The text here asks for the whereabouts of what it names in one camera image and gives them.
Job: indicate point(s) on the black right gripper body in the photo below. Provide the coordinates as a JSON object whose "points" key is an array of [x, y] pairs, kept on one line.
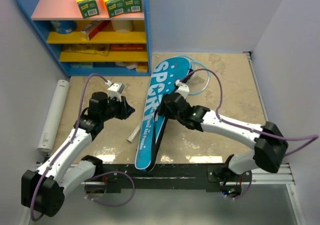
{"points": [[167, 113]]}

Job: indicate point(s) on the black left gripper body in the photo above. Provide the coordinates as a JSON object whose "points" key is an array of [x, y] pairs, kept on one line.
{"points": [[114, 108]]}

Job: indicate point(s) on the blue sport racket bag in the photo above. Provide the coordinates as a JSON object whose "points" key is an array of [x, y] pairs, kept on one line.
{"points": [[162, 81]]}

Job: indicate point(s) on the blue badminton racket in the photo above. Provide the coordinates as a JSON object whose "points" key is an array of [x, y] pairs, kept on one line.
{"points": [[134, 134], [197, 82]]}

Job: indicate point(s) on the white shuttlecock tube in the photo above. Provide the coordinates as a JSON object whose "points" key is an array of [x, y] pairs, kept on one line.
{"points": [[52, 121]]}

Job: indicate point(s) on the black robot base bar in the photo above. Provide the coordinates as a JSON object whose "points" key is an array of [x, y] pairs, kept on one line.
{"points": [[166, 176]]}

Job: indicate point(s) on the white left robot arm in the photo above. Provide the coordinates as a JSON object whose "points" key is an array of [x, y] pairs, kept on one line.
{"points": [[45, 189]]}

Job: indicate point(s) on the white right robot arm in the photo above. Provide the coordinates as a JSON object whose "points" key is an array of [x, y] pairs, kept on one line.
{"points": [[266, 142]]}

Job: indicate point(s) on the silver orange snack pack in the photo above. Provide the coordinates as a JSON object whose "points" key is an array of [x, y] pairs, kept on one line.
{"points": [[90, 30]]}

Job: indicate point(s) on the yellow white small packs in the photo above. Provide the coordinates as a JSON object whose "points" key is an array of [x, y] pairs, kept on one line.
{"points": [[140, 67]]}

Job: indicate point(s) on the blue green bottom boxes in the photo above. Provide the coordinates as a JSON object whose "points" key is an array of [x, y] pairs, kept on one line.
{"points": [[81, 65]]}

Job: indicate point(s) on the yellow snack bags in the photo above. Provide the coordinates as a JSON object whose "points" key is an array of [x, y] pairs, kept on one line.
{"points": [[84, 48]]}

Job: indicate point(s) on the red flat box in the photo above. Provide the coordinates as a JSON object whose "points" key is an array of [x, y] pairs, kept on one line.
{"points": [[126, 46]]}

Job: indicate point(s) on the blue shelf unit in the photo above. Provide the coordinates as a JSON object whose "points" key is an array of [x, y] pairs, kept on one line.
{"points": [[108, 37]]}

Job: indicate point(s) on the blue round can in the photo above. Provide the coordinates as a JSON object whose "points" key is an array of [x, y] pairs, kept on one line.
{"points": [[63, 26]]}

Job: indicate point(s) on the orange green box middle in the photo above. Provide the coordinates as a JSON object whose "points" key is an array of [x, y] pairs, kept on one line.
{"points": [[114, 8]]}

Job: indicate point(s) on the orange green box left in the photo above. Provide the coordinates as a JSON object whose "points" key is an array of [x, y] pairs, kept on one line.
{"points": [[88, 8]]}

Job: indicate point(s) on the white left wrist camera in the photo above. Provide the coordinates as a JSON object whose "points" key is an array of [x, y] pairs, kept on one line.
{"points": [[115, 90]]}

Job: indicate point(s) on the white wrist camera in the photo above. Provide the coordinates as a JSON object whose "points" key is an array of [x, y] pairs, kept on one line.
{"points": [[115, 90], [182, 88]]}

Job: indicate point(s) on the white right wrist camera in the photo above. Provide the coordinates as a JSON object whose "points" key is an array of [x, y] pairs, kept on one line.
{"points": [[182, 88]]}

